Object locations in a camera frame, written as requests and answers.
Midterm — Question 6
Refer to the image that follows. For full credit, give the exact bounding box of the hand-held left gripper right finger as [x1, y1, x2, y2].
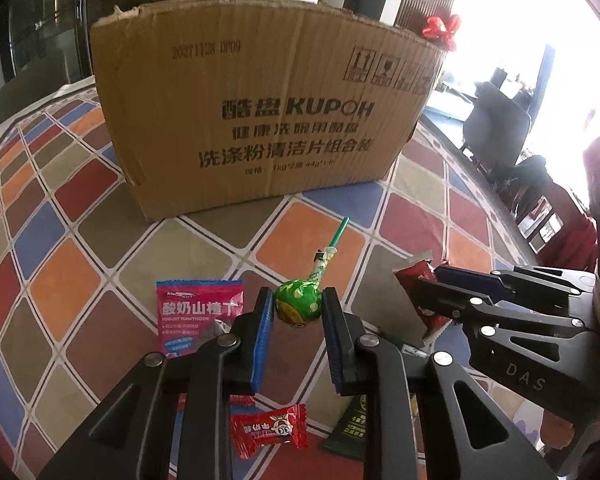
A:
[321, 286, 533, 480]

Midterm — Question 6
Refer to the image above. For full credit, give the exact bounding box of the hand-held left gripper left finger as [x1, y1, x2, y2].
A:
[36, 286, 276, 480]

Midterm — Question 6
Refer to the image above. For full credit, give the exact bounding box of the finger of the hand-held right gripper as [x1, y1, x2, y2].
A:
[412, 280, 600, 346]
[433, 264, 597, 307]

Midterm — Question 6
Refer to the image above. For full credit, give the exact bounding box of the dark red snack packet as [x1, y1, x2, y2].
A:
[392, 250, 453, 346]

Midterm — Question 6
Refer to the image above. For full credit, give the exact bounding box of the green lollipop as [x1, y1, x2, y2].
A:
[272, 216, 352, 328]

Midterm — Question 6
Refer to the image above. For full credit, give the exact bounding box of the brown cardboard box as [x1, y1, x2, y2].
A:
[89, 0, 446, 222]

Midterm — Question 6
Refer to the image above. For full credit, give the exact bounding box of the pink snack packet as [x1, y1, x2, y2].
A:
[156, 280, 244, 359]

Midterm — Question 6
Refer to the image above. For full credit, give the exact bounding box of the red wrapped candy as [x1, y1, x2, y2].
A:
[230, 402, 309, 462]

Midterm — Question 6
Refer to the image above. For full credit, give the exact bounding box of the green snack packet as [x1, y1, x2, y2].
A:
[322, 329, 431, 459]

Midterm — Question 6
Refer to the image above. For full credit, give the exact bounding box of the dark green garment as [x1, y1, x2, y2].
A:
[490, 156, 556, 202]

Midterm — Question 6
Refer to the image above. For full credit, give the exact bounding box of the red garment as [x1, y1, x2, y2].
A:
[555, 200, 600, 272]

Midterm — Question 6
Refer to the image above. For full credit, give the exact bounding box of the grey upholstered chair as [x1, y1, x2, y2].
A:
[461, 81, 533, 168]

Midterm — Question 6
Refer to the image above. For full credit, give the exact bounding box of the colourful checkered tablecloth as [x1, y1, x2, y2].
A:
[0, 82, 598, 480]

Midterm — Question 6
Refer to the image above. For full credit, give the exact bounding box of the black glass sliding door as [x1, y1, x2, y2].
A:
[0, 0, 98, 126]

